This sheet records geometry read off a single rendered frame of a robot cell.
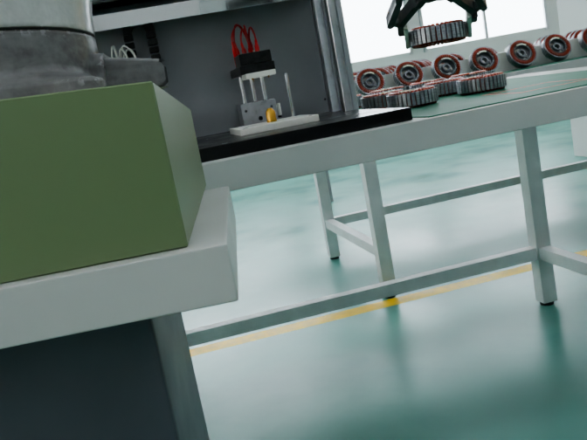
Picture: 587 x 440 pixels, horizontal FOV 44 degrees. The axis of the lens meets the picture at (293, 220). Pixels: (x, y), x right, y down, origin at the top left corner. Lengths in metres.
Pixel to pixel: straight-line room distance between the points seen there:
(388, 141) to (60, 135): 0.78
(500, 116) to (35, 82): 0.88
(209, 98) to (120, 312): 1.19
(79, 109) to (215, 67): 1.18
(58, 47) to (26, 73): 0.04
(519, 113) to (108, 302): 0.94
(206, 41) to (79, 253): 1.20
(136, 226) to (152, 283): 0.04
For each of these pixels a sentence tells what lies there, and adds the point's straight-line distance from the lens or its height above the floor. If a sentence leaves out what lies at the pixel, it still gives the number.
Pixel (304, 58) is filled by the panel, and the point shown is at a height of 0.90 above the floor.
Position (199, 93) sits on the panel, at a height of 0.86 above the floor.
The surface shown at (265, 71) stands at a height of 0.88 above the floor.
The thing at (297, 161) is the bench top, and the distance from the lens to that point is 1.15.
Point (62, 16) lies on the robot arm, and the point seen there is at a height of 0.92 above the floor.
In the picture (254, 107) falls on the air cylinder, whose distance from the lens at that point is 1.52.
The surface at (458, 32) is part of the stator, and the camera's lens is 1.41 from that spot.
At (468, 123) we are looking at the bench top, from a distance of 1.24.
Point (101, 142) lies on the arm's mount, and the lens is 0.47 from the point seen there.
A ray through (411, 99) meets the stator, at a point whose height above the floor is 0.77.
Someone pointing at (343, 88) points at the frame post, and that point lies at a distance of 1.53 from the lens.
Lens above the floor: 0.84
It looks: 10 degrees down
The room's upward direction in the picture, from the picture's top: 11 degrees counter-clockwise
